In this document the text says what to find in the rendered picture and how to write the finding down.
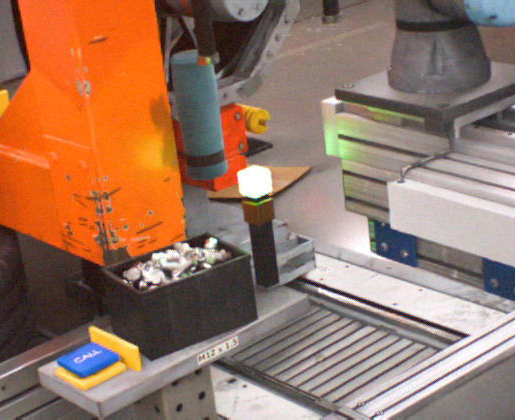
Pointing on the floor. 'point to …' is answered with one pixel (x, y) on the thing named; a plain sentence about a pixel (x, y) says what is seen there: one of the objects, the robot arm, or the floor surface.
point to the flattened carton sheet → (282, 177)
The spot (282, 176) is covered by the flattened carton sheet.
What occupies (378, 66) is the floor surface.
